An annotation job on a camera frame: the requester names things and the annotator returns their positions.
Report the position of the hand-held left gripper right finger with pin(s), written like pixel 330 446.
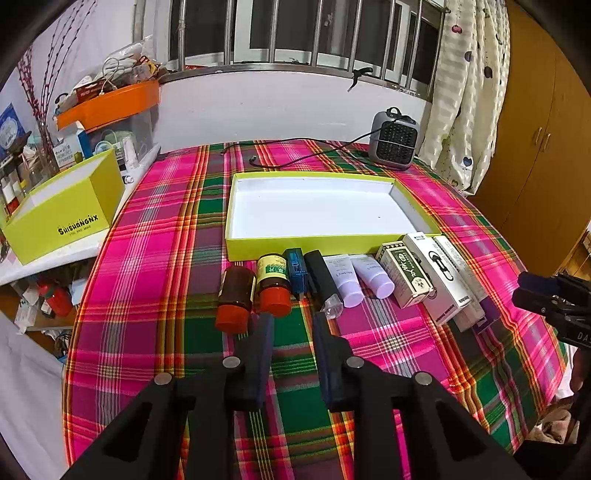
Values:
pixel 323 364

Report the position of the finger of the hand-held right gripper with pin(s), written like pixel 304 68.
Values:
pixel 531 300
pixel 535 280

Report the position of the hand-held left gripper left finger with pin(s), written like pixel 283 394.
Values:
pixel 265 350

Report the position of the white slim box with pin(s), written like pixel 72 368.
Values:
pixel 468 281

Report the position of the blue transparent plastic box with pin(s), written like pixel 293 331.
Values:
pixel 295 272

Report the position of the large lavender cosmetic tube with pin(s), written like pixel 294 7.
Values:
pixel 344 281

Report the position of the small lavender cosmetic tube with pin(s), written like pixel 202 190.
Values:
pixel 374 277

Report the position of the green and white patterned box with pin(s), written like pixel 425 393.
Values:
pixel 406 274

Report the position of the yellow-green shallow box tray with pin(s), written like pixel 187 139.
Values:
pixel 314 207

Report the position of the grey desktop heater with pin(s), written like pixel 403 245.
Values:
pixel 395 138

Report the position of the person's right hand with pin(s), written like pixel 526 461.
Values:
pixel 577 374

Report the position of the wooden wardrobe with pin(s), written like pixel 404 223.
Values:
pixel 531 161

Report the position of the cream spotted curtain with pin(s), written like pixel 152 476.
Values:
pixel 461 115

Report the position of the red canister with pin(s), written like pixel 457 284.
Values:
pixel 57 300

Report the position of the yellow-green deep box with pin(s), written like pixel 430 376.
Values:
pixel 60 230

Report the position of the white tube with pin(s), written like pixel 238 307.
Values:
pixel 130 152

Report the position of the black clip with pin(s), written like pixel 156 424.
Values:
pixel 358 74

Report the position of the white and blue carton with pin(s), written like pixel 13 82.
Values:
pixel 67 154

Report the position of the clear storage bin orange lid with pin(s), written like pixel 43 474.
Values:
pixel 115 104

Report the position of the group of small bottles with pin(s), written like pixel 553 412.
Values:
pixel 11 189

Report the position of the barred window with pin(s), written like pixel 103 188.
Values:
pixel 318 32

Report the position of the red bud branches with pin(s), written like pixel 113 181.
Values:
pixel 40 115

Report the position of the blue packet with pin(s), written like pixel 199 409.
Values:
pixel 9 131

